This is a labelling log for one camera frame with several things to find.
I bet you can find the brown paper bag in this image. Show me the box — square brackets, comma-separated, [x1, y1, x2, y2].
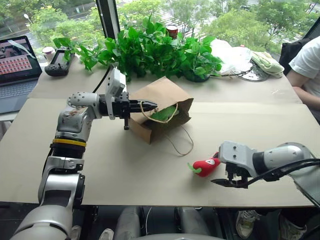
[128, 76, 195, 157]

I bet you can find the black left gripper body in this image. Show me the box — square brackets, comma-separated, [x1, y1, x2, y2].
[113, 91, 132, 131]

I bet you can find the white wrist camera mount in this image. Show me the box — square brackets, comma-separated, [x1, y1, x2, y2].
[218, 140, 258, 179]
[104, 67, 127, 120]

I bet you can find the white paper cup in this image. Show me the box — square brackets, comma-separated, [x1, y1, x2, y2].
[41, 46, 57, 63]

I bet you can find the white sneaker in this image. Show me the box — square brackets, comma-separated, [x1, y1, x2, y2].
[278, 214, 309, 240]
[235, 209, 263, 240]

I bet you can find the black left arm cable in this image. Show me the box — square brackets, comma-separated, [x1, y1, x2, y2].
[92, 65, 113, 94]

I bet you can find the person in white shirt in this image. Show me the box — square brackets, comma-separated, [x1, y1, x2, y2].
[285, 34, 320, 125]

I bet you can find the round glass plate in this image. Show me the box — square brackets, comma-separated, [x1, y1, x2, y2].
[234, 59, 270, 83]

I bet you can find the black backpack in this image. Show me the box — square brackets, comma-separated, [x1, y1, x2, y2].
[278, 38, 311, 76]

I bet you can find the green plush toy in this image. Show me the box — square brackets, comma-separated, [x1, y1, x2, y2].
[149, 104, 180, 123]

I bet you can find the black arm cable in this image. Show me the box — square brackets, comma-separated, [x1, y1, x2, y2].
[92, 65, 113, 94]
[246, 158, 320, 186]

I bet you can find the red chili pepper plush toy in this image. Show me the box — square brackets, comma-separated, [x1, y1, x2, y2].
[187, 157, 222, 178]

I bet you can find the open grey laptop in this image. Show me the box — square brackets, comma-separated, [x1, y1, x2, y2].
[0, 35, 44, 115]

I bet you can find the red and white can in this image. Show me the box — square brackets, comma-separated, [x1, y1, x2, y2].
[165, 24, 179, 41]

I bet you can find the black window frame post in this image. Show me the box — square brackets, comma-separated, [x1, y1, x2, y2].
[95, 0, 121, 41]

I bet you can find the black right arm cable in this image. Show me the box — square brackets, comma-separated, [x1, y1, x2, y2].
[246, 158, 320, 186]

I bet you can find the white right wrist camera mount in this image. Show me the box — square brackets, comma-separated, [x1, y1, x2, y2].
[218, 140, 258, 179]

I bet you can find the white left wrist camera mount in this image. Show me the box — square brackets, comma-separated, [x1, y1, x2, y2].
[104, 67, 127, 120]

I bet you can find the white plastic bag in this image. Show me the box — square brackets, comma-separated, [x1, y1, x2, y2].
[209, 38, 254, 76]

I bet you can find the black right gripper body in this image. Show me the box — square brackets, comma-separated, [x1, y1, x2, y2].
[224, 162, 250, 189]

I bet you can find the grey rounded robot leg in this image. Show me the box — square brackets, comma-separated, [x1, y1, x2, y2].
[174, 206, 210, 240]
[114, 205, 143, 240]

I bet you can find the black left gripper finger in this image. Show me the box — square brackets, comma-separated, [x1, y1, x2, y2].
[129, 105, 158, 114]
[129, 99, 159, 108]

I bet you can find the pale green folded cloth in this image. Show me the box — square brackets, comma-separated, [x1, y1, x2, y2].
[249, 50, 286, 79]

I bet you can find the black handheld game controller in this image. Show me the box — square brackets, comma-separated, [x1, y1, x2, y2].
[44, 48, 76, 77]

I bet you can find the green leafy potted plant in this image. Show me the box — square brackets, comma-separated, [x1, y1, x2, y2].
[52, 14, 224, 83]

